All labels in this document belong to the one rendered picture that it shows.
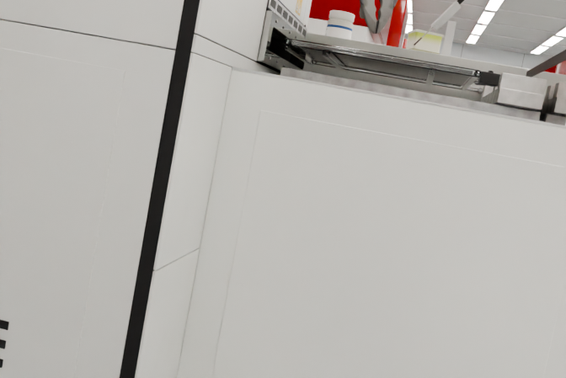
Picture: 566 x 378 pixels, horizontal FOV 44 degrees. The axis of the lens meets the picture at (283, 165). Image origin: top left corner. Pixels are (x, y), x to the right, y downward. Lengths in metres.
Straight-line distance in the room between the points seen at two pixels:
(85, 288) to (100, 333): 0.07
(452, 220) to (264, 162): 0.31
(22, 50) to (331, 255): 0.55
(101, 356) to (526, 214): 0.65
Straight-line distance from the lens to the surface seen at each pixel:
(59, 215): 1.02
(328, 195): 1.11
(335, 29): 1.93
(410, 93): 1.37
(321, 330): 1.15
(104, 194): 0.99
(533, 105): 1.35
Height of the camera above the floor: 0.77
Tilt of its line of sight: 4 degrees down
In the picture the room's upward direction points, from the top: 11 degrees clockwise
